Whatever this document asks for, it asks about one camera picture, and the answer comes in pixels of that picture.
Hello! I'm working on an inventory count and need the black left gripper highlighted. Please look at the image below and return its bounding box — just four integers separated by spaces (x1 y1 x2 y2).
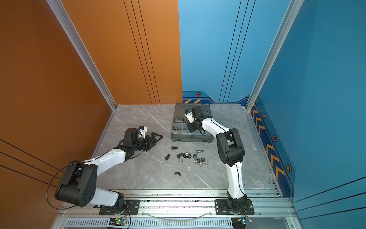
133 133 163 153

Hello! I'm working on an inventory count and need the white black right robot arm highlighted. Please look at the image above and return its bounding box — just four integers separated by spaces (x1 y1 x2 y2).
185 106 249 214

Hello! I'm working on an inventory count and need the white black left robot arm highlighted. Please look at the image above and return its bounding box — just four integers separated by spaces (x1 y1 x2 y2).
54 126 163 212

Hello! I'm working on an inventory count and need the clear grey compartment organizer box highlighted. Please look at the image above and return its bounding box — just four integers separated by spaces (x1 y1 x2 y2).
171 102 214 143

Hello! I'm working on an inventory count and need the green circuit board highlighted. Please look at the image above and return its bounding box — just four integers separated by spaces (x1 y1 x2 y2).
108 218 128 229

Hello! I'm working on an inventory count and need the small right circuit board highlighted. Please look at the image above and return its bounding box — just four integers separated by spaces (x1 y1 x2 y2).
231 217 253 229

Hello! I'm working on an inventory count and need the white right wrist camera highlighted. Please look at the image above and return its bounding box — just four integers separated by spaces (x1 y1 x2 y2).
185 109 195 123

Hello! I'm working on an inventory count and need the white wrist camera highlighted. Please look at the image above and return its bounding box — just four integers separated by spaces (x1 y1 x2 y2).
137 126 147 139
185 109 195 123

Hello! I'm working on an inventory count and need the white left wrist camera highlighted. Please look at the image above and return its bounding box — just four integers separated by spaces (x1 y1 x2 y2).
137 126 147 139

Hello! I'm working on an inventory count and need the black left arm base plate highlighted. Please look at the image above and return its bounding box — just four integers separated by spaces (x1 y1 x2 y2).
99 199 140 216

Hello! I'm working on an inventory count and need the aluminium front rail frame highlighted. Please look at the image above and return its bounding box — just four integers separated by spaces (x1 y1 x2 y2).
53 185 301 229

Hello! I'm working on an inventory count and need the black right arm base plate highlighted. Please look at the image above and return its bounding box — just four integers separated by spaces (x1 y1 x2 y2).
214 199 255 215

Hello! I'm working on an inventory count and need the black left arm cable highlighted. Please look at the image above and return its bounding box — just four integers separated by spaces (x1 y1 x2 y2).
45 163 78 210

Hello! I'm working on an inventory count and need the aluminium corner frame post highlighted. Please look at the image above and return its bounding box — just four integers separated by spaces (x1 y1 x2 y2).
246 0 304 111

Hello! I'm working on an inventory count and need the left aluminium frame post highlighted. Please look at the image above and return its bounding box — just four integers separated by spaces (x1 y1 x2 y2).
47 0 117 112

